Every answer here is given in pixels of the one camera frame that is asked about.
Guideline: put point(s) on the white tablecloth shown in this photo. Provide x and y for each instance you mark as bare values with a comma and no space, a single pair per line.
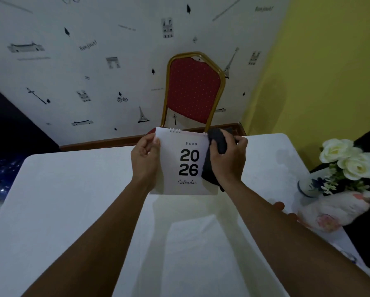
185,231

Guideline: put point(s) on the person's left forearm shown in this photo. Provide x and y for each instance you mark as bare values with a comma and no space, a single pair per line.
90,247

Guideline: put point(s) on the person's left hand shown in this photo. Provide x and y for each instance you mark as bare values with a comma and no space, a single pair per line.
143,165

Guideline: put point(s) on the dark grey cleaning cloth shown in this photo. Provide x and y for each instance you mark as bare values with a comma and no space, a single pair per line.
217,142

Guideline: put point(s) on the person's right hand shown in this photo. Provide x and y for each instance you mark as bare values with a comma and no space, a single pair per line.
230,165

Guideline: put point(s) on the blue plastic bag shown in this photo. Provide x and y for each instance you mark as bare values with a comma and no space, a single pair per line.
1,174

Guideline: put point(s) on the person's right forearm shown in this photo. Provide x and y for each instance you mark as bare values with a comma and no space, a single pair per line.
299,244

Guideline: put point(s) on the person's right thumb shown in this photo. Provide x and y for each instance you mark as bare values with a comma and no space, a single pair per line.
213,145

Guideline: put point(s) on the white artificial rose bouquet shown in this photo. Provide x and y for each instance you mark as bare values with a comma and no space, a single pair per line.
349,162

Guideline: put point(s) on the white floral plush toy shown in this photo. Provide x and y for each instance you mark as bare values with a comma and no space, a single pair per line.
333,210

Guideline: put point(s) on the white blue-patterned vase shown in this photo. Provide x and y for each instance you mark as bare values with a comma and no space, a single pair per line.
308,187

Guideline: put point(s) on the white spiral desk calendar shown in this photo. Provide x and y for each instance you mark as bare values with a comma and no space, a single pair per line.
185,165

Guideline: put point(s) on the red gold-framed chair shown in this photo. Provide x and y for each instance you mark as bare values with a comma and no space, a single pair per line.
193,89

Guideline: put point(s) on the person's left thumb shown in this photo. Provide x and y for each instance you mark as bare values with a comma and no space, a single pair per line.
154,145

